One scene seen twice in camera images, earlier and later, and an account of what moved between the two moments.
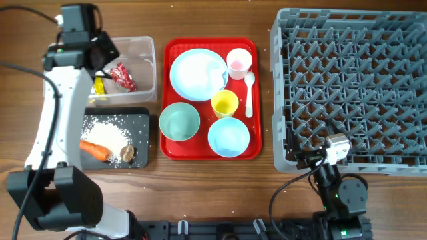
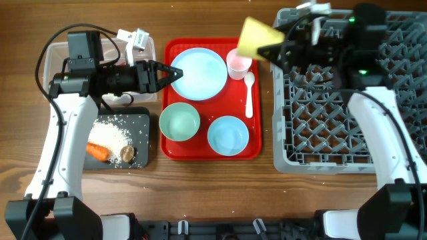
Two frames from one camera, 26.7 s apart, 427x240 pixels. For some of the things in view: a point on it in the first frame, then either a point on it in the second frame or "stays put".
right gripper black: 307,159 -> 300,46
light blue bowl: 229,137 stays put
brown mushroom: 127,153 stays put
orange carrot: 95,151 stays put
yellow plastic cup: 225,103 -> 255,35
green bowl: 179,121 stays put
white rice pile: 108,135 stays put
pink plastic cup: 238,61 stays put
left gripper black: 113,51 -> 148,81
